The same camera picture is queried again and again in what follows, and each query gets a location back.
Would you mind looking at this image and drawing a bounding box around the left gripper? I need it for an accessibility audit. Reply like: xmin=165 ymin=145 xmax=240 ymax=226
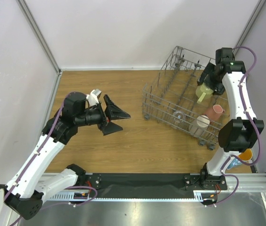
xmin=75 ymin=95 xmax=130 ymax=135

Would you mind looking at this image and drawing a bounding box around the yellow mug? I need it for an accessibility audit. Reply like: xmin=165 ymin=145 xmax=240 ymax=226
xmin=196 ymin=83 xmax=213 ymax=104

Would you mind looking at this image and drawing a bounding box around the pink patterned mug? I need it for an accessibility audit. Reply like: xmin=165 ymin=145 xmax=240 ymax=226
xmin=204 ymin=105 xmax=225 ymax=121

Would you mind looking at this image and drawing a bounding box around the beige plastic cup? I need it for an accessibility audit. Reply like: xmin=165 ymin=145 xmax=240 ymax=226
xmin=188 ymin=115 xmax=210 ymax=137

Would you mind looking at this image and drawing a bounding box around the clear plastic cup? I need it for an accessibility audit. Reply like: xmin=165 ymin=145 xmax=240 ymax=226
xmin=171 ymin=111 xmax=186 ymax=129

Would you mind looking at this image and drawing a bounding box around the blue mug orange inside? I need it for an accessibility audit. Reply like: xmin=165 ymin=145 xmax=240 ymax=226
xmin=227 ymin=148 xmax=253 ymax=170

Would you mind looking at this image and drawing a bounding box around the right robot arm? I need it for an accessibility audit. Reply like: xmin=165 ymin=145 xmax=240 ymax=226
xmin=196 ymin=48 xmax=265 ymax=190

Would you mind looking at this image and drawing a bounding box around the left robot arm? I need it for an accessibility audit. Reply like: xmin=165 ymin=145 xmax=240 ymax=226
xmin=0 ymin=89 xmax=131 ymax=220

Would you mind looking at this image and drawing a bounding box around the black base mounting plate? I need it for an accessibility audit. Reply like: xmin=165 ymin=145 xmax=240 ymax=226
xmin=85 ymin=173 xmax=227 ymax=191

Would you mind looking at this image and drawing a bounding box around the grey wire dish rack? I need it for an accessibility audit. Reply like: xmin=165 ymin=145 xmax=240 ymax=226
xmin=142 ymin=46 xmax=230 ymax=150

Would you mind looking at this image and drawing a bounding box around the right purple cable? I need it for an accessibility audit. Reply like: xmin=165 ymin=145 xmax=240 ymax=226
xmin=206 ymin=46 xmax=263 ymax=208

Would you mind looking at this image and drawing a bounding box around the right aluminium frame post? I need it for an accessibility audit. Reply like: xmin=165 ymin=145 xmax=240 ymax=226
xmin=235 ymin=0 xmax=266 ymax=48

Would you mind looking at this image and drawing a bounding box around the aluminium frame post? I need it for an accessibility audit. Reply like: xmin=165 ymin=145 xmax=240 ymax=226
xmin=16 ymin=0 xmax=61 ymax=74
xmin=235 ymin=0 xmax=266 ymax=48

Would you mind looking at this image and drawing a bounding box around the grey cable duct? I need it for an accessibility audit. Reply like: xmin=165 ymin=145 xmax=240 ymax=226
xmin=49 ymin=190 xmax=217 ymax=202

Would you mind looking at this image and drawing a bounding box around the left aluminium frame post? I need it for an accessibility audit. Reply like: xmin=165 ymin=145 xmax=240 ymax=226
xmin=16 ymin=0 xmax=61 ymax=74

